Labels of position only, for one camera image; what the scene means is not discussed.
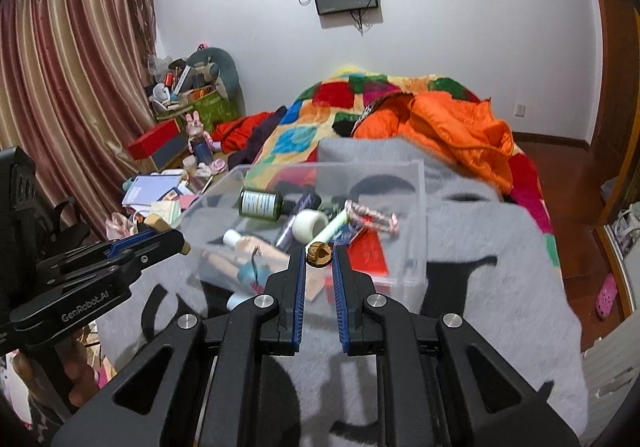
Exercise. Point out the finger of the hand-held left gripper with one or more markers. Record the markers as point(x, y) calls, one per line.
point(125, 247)
point(150, 252)

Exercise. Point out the dark purple cloth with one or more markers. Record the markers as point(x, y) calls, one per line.
point(260, 137)

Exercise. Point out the red cloth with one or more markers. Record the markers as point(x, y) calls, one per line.
point(242, 129)

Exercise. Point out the tan-topped brown jar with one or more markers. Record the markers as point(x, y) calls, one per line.
point(159, 224)

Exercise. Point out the colourful patchwork quilt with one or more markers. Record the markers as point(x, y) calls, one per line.
point(305, 137)

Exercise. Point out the red flat box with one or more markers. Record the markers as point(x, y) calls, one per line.
point(155, 137)

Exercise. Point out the white tape roll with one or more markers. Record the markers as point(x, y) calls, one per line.
point(302, 227)

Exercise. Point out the small round brown container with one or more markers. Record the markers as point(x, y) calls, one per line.
point(318, 254)

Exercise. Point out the clear plastic storage box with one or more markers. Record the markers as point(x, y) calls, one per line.
point(410, 247)

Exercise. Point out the pink white striped twist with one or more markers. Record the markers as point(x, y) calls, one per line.
point(372, 217)

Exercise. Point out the red booklet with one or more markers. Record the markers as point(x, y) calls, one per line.
point(367, 252)

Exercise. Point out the white wall socket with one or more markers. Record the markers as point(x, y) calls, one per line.
point(521, 110)

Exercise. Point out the dark green glass bottle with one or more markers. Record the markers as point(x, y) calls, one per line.
point(260, 203)

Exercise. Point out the pink bunny doll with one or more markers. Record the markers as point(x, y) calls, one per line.
point(197, 132)

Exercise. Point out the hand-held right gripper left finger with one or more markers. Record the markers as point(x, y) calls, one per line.
point(299, 297)

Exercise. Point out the person's left hand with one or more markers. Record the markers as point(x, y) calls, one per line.
point(80, 377)

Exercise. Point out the long beige tube red band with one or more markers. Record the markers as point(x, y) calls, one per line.
point(220, 262)

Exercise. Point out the pink clog shoe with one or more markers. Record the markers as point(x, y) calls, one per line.
point(606, 297)

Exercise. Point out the light blue book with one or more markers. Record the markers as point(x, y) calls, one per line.
point(150, 189)

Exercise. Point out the white shoes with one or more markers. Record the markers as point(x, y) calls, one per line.
point(627, 227)

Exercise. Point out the green cardboard box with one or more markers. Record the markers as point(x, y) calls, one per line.
point(215, 109)

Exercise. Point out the beige foundation tube white cap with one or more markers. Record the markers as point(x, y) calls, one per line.
point(250, 247)

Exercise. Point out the grey blanket black pattern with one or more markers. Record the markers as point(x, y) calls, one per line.
point(475, 277)

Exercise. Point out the orange jacket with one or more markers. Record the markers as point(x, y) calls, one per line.
point(450, 137)

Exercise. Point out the blue card packet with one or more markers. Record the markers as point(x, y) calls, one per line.
point(347, 236)

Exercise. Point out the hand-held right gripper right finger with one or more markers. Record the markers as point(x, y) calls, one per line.
point(340, 299)

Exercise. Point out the striped brown curtain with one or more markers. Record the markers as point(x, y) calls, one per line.
point(60, 77)

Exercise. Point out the wooden door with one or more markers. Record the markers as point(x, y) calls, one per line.
point(615, 77)

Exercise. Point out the light green stick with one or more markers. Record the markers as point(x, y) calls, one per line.
point(335, 224)

